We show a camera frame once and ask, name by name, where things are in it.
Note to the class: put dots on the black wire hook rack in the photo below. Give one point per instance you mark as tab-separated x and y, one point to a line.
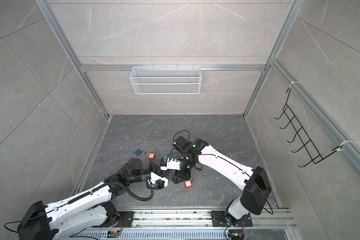
302	135

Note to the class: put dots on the red padlock long shackle left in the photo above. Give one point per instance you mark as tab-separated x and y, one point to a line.
152	155

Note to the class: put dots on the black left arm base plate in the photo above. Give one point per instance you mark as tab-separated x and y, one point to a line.
125	218

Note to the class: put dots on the aluminium front rail frame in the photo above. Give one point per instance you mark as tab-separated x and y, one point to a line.
194	223

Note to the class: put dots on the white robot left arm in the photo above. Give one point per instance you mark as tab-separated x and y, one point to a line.
93	207

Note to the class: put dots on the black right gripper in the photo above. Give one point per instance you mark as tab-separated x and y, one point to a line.
183	176

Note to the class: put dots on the red padlock front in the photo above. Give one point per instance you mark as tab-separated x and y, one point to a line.
188	184

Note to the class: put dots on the blue padlock with steel shackle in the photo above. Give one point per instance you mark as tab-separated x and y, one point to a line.
139	152

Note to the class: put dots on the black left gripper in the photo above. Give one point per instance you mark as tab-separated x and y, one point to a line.
155	168

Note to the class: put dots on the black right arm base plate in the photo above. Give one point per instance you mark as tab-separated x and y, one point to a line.
223	219

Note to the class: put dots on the white wire mesh basket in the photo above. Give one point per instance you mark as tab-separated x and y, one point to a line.
166	80

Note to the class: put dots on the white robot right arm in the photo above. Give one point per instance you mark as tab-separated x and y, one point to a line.
254	183

